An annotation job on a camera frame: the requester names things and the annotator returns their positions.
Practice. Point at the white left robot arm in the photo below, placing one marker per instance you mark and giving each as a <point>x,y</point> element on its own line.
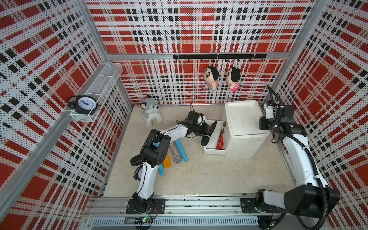
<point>154,152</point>

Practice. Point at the black alarm clock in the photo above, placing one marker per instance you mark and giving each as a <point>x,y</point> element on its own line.
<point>138,173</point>
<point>83,105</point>

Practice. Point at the white plastic drawer cabinet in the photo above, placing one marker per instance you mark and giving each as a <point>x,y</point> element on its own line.
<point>242,136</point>

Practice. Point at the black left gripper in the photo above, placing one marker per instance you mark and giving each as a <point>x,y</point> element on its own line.
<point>204,130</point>

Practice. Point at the black alarm clock in basket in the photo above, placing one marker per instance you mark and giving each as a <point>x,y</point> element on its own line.
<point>83,105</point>

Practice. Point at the white bottom drawer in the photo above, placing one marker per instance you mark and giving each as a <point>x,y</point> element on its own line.
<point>211,147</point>

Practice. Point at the pink-dressed plush doll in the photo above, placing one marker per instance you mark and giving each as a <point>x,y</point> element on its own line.
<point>233,79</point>

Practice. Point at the grey white husky plush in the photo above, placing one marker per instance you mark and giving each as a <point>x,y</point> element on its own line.
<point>151,111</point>

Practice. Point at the orange microphone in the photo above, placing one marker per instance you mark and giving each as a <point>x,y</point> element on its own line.
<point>167,162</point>

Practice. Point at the black wall hook rail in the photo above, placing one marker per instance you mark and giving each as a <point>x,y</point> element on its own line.
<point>219,56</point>

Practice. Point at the blue-shorts plush doll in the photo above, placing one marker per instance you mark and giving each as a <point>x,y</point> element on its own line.
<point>211,76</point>

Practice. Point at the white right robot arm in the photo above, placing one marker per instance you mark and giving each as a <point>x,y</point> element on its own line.
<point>312,200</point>

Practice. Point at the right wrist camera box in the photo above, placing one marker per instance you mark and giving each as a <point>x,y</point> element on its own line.
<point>269,112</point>

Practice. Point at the silver rhinestone microphone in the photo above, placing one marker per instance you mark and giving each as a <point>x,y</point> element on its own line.
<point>176,153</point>

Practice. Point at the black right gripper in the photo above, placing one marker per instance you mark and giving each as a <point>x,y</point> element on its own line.
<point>263,120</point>

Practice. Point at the black glasses case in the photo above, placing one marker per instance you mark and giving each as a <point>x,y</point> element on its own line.
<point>136,161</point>

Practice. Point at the blue microphone from drawer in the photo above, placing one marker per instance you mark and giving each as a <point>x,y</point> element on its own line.
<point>181,150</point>

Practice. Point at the red rhinestone microphone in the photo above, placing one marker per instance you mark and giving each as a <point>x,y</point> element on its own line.
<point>220,142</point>

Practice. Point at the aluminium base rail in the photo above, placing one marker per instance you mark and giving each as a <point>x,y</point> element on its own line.
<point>219,210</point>

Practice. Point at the green circuit board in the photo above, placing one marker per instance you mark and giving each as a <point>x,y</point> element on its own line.
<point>137,220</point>

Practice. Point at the white wire wall basket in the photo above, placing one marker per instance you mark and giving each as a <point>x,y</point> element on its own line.
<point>100,88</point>

